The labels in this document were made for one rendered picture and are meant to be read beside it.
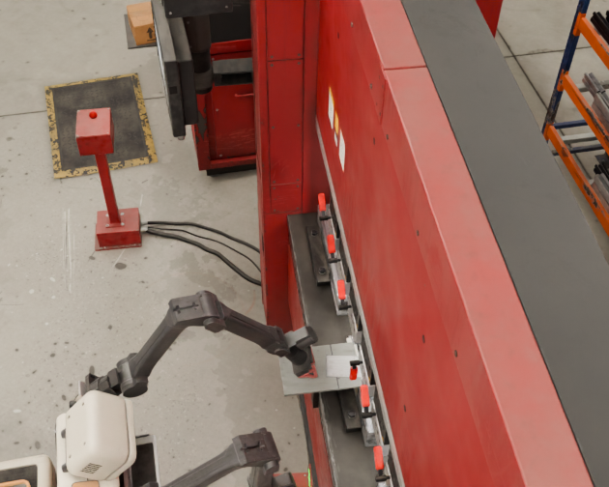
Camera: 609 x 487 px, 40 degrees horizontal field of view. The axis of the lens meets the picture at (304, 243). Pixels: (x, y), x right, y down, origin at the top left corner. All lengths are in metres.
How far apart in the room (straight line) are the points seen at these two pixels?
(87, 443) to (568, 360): 1.39
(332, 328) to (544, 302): 1.76
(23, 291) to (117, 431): 2.26
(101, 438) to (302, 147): 1.45
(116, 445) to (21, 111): 3.56
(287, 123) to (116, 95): 2.57
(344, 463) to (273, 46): 1.42
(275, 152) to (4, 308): 1.86
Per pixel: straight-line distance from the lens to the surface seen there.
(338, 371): 2.90
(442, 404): 1.75
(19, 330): 4.44
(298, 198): 3.48
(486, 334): 1.42
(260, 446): 2.25
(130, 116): 5.45
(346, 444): 2.91
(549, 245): 1.57
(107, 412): 2.45
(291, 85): 3.10
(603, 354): 1.45
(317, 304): 3.23
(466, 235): 1.55
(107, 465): 2.43
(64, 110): 5.58
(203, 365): 4.14
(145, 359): 2.52
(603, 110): 4.50
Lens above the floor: 3.42
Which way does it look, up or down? 48 degrees down
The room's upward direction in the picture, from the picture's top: 1 degrees clockwise
